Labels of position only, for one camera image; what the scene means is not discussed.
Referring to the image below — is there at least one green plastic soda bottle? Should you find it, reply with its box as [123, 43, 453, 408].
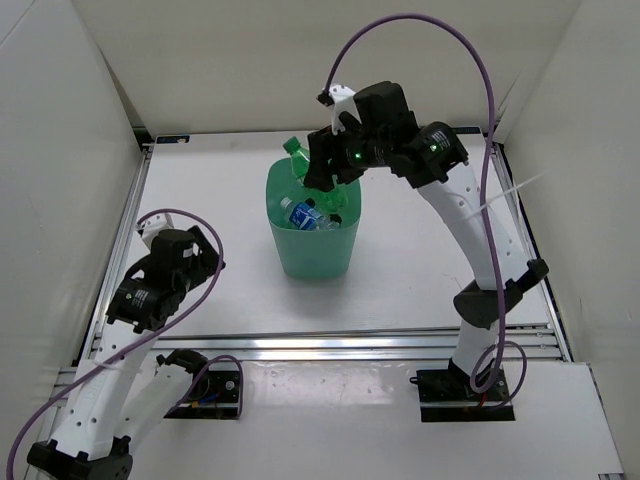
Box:
[283, 136, 349, 214]

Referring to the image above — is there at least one white cable tie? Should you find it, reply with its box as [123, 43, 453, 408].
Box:
[463, 171, 549, 221]

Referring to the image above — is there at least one green plastic bin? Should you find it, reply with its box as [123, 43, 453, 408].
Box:
[265, 158, 362, 279]

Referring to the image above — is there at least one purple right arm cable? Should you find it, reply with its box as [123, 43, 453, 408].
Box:
[319, 14, 527, 409]

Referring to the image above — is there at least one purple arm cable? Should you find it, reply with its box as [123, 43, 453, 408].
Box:
[319, 14, 527, 409]
[5, 209, 245, 480]

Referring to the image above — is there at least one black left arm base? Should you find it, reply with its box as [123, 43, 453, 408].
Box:
[157, 349, 245, 420]

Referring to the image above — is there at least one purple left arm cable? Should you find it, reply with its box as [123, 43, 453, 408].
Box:
[5, 209, 245, 480]

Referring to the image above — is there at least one blue label bottle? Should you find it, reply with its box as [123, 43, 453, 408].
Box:
[280, 197, 324, 231]

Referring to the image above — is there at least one clear unlabelled plastic bottle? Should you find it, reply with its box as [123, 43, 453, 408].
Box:
[316, 213, 343, 231]

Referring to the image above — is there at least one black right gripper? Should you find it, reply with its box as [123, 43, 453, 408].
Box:
[302, 117, 390, 194]

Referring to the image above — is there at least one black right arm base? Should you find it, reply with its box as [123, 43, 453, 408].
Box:
[409, 370, 515, 423]

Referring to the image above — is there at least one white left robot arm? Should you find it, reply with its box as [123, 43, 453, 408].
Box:
[27, 226, 224, 479]

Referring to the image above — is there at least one aluminium frame rail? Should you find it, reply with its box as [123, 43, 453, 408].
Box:
[54, 324, 566, 361]

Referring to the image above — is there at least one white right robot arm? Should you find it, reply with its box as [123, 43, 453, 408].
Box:
[304, 122, 549, 400]

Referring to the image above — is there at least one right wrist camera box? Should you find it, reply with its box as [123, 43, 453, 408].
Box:
[317, 79, 419, 139]

